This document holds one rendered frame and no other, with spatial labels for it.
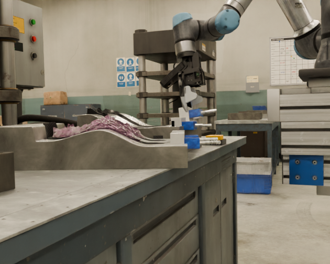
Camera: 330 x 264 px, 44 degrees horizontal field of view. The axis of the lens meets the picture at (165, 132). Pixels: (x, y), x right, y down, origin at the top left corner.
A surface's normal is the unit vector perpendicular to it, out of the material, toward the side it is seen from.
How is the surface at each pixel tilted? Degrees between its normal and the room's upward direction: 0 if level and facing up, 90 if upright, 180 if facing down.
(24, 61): 90
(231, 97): 90
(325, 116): 90
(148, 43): 90
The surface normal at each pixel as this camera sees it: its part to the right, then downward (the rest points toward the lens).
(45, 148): -0.06, 0.05
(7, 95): 0.54, 0.04
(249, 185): -0.29, 0.07
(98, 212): 0.94, 0.00
